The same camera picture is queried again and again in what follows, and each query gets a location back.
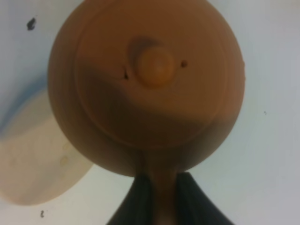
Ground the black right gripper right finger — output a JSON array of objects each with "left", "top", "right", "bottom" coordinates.
[{"left": 176, "top": 172, "right": 233, "bottom": 225}]

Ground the brown clay teapot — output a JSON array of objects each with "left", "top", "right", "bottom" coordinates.
[{"left": 48, "top": 0, "right": 245, "bottom": 225}]

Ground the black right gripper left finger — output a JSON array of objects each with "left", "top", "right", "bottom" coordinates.
[{"left": 108, "top": 174, "right": 154, "bottom": 225}]

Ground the beige teapot coaster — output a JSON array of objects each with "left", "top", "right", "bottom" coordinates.
[{"left": 0, "top": 90, "right": 92, "bottom": 205}]

